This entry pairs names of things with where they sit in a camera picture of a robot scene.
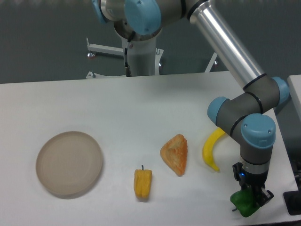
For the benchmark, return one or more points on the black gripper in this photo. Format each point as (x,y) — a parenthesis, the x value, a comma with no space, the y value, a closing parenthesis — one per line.
(250,175)

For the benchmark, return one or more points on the green toy pepper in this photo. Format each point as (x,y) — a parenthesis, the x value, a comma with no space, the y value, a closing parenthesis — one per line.
(245,202)

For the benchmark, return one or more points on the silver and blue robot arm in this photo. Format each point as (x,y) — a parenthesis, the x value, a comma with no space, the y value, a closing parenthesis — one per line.
(244,118)

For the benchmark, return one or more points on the yellow toy pepper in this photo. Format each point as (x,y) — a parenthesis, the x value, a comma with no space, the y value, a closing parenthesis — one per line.
(142,182)

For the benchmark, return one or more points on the black device at right edge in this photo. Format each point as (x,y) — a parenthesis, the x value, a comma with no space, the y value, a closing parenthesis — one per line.
(293,202)

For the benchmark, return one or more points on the yellow toy banana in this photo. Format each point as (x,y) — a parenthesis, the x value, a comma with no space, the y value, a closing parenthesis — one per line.
(208,147)

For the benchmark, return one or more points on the orange triangular toy sandwich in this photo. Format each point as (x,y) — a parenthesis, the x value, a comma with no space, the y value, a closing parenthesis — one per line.
(174,154)

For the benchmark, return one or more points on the beige round plate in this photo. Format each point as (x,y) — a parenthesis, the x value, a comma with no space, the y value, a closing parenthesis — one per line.
(69,164)

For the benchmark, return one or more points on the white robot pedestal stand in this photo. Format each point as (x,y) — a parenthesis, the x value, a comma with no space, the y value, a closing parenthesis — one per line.
(140,58)

